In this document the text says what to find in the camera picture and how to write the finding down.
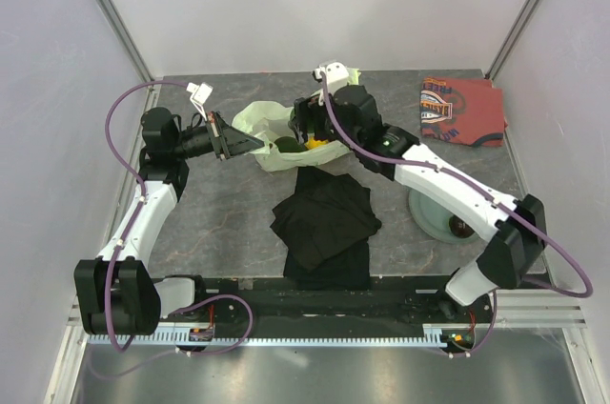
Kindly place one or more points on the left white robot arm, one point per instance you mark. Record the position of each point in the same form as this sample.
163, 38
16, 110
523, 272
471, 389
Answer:
115, 291

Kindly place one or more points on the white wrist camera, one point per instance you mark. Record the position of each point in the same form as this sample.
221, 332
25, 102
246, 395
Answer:
199, 94
335, 73

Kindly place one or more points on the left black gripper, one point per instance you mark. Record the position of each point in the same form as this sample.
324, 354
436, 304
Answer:
232, 141

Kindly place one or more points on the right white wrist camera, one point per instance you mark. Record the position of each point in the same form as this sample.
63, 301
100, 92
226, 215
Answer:
335, 73

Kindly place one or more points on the black folded cloth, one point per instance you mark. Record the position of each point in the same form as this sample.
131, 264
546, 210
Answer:
326, 225

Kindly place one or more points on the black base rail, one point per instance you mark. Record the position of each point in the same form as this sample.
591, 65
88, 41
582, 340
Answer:
411, 300

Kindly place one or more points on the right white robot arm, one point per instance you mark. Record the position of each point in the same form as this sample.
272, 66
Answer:
510, 227

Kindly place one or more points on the red printed t-shirt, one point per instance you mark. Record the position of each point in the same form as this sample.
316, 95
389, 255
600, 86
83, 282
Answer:
466, 112

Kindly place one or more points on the grey-green round plate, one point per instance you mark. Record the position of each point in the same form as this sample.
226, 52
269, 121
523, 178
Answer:
433, 219

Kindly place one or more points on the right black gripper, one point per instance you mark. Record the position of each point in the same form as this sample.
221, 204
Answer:
306, 110

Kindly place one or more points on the green avocado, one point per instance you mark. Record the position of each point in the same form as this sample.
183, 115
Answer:
287, 144

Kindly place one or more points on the yellow pear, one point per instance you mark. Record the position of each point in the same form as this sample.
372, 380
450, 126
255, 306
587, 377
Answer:
313, 143

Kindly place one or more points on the dark purple fruit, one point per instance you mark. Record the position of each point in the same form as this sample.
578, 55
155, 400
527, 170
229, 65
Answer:
459, 229

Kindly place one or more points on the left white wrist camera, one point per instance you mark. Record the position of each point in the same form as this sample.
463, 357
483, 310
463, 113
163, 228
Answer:
199, 94

